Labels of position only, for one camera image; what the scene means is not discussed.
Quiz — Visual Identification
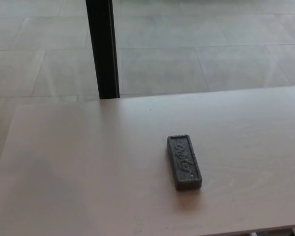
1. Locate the black vertical metal post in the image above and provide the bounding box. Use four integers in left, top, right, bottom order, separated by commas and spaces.
86, 0, 120, 100

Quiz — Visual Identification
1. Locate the dark grey foam board eraser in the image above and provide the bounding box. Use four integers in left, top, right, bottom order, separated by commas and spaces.
166, 134, 203, 191

